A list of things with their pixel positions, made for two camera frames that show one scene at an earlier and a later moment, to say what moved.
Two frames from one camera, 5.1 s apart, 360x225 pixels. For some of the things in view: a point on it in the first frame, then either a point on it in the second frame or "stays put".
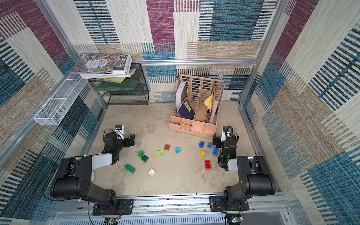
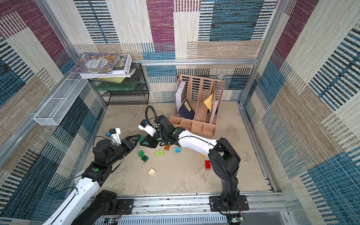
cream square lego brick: x=152 y=172 stays put
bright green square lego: x=141 y=153 stays put
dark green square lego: x=145 y=158 stays put
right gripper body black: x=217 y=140 -> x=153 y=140
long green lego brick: x=130 y=168 -> x=141 y=138
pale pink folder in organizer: x=213 y=113 stays put
